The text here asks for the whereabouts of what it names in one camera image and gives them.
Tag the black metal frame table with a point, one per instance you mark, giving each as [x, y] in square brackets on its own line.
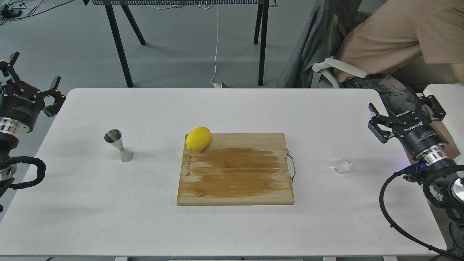
[191, 45]

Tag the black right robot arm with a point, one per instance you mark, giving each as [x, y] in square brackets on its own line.
[439, 176]

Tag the wooden cutting board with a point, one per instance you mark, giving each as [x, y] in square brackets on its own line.
[237, 169]

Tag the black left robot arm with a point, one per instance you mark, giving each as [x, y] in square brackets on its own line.
[8, 165]

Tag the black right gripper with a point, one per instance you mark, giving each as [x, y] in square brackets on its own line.
[420, 136]

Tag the grey office chair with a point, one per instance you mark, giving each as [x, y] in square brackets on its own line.
[329, 23]

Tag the steel double jigger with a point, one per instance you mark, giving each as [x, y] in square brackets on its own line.
[114, 137]

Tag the white side table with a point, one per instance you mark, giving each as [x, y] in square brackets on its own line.
[451, 98]

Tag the yellow lemon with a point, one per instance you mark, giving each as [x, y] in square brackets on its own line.
[198, 139]

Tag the small clear glass cup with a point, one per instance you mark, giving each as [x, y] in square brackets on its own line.
[344, 161]

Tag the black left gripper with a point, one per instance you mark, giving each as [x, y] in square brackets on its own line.
[21, 105]

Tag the person in tan clothes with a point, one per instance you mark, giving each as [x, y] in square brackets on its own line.
[397, 33]

